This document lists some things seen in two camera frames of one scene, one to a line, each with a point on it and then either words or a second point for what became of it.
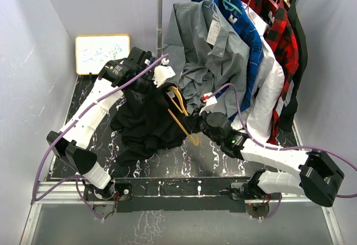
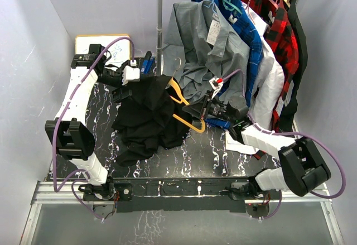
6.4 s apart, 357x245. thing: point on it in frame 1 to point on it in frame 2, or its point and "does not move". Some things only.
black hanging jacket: [290, 120] does not move
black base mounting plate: [170, 193] does not move
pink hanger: [249, 0] does not move
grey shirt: [207, 56] does not move
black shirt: [146, 127] does not move
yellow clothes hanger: [183, 110] to [184, 101]
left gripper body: [144, 87] to [111, 77]
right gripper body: [199, 124] to [217, 109]
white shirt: [259, 122] does not move
